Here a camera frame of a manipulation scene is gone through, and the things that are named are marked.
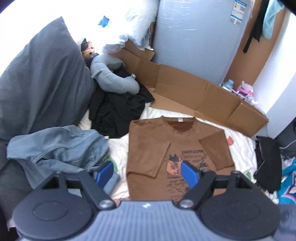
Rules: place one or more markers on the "grey blue denim garment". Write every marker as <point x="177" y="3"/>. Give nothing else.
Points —
<point x="65" y="149"/>

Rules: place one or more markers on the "black garment pile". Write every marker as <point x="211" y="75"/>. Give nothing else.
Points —
<point x="111" y="113"/>

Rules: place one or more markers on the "white pillow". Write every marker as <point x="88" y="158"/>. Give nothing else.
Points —
<point x="128" y="20"/>

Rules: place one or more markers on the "grey neck pillow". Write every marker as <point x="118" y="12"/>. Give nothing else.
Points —
<point x="102" y="67"/>

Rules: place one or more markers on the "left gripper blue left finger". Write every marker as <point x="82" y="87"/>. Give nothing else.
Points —
<point x="103" y="174"/>

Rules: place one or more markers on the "black bag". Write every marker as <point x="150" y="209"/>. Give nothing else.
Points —
<point x="286" y="139"/>

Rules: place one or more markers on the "grey metal cabinet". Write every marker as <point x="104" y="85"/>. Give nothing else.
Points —
<point x="200" y="37"/>

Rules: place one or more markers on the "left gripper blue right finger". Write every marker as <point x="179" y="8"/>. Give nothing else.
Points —
<point x="190" y="174"/>

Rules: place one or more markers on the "folded black garment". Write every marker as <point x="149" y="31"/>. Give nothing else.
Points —
<point x="268" y="173"/>

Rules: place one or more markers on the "light blue bottle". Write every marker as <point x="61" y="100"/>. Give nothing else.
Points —
<point x="228" y="85"/>

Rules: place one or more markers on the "small teddy bear toy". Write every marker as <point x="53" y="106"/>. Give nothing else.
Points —
<point x="88" y="52"/>

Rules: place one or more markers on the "dark grey pillow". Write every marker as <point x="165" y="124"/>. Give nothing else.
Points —
<point x="47" y="84"/>

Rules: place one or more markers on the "brown cardboard sheet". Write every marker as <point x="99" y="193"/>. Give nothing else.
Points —
<point x="179" y="91"/>

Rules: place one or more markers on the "teal hanging garment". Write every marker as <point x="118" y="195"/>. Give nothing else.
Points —
<point x="274" y="7"/>

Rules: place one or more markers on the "black hanging garment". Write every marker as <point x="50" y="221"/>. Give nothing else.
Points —
<point x="256" y="31"/>

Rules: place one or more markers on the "cream bear print bedsheet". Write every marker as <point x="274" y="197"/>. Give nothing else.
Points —
<point x="240" y="146"/>

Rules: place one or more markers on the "pink white bottle pack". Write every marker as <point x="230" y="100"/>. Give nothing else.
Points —
<point x="245" y="91"/>

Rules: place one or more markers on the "brown printed t-shirt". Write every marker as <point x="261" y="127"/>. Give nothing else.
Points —
<point x="157" y="148"/>

